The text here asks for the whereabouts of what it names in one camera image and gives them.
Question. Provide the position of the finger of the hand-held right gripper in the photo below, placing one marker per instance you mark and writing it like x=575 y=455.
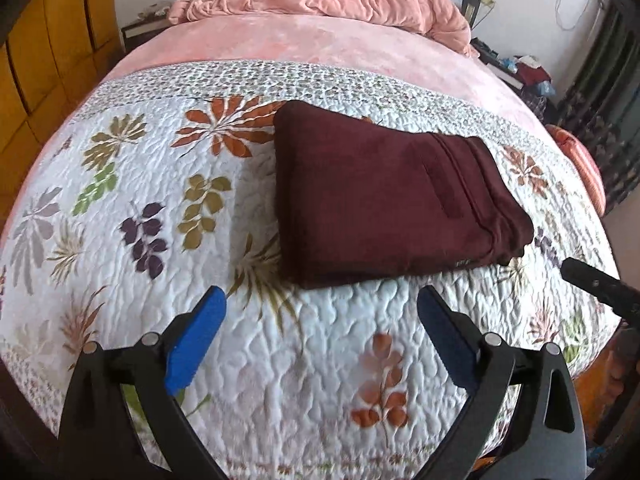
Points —
x=595 y=284

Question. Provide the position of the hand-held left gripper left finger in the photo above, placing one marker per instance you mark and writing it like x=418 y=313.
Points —
x=195 y=342

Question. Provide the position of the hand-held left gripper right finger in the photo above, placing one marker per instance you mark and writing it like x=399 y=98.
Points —
x=448 y=347

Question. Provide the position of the maroon pants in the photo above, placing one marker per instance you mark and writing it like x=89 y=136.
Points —
x=390 y=195

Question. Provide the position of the white floral quilt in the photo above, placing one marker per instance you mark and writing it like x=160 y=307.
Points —
x=300 y=360

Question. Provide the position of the dark patterned curtain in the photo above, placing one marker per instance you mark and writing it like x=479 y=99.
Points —
x=610 y=110

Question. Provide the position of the blue plastic bag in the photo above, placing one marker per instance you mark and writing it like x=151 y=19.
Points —
x=545 y=89

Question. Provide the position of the red cloth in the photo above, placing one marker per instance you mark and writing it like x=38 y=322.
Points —
x=532 y=72

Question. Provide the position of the cluttered dark nightstand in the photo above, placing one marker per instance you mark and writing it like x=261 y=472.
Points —
x=500 y=67

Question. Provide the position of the small dark nightstand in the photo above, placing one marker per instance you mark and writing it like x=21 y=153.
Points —
x=137 y=30

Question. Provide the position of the yellow wooden wardrobe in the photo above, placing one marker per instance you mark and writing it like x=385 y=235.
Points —
x=50 y=35

